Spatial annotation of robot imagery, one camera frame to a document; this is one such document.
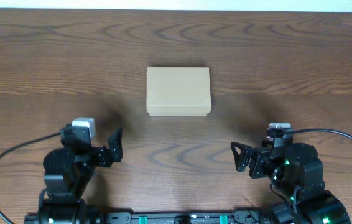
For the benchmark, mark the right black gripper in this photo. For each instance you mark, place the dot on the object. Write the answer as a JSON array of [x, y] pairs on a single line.
[[260, 155]]

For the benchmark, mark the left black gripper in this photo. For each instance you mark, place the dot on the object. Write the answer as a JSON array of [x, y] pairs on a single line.
[[114, 151]]

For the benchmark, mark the brown cardboard box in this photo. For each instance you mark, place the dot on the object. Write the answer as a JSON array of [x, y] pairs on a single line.
[[178, 91]]

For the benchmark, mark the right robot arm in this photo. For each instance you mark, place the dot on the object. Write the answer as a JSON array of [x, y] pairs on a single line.
[[296, 176]]

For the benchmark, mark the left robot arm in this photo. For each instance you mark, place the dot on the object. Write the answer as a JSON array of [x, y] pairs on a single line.
[[68, 171]]

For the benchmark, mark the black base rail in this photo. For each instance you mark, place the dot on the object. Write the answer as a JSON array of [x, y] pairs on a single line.
[[236, 217]]

